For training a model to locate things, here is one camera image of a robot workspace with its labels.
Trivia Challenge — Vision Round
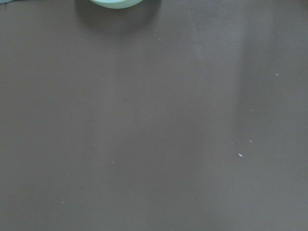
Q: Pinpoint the green ceramic bowl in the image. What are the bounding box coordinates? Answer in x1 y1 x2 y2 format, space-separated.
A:
90 0 142 9

